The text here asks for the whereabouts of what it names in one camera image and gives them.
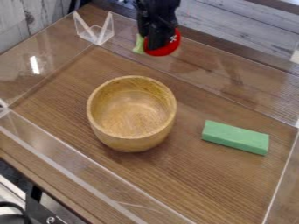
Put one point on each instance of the green rectangular sponge block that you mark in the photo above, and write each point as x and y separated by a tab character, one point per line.
235	137

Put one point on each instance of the clear acrylic corner bracket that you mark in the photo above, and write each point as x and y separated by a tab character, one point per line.
95	34

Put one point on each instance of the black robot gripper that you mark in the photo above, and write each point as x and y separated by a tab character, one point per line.
156	11

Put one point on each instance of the clear acrylic tray walls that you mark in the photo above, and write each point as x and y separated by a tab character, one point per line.
185	182

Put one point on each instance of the light wooden bowl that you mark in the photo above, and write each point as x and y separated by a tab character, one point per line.
131	113

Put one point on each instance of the black table leg clamp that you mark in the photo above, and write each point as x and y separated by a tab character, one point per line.
37	212

